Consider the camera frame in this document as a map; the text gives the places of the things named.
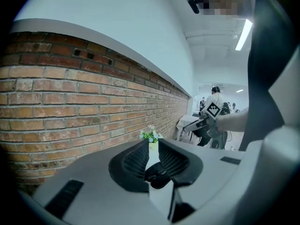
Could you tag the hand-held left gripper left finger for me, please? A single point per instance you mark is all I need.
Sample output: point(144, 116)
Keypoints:
point(127, 170)

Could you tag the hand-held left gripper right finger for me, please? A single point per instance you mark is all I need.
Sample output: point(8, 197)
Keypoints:
point(182, 169)

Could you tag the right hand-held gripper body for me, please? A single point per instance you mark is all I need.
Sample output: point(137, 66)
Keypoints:
point(212, 110)

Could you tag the person's right forearm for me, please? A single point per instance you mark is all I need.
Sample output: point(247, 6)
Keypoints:
point(233, 121)

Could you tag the checked cloth table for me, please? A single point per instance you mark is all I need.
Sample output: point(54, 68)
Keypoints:
point(185, 122)

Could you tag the potted artificial flowers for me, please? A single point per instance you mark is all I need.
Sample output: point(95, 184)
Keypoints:
point(151, 135)

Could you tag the person's black shirt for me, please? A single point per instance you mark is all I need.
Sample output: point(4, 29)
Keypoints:
point(264, 78)

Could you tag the white ceiling pipe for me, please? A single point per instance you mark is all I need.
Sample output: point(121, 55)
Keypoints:
point(211, 33)

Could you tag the ceiling strip light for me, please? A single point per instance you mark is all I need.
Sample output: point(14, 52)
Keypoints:
point(243, 35)

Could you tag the person's head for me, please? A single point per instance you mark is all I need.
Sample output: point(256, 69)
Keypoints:
point(225, 1)

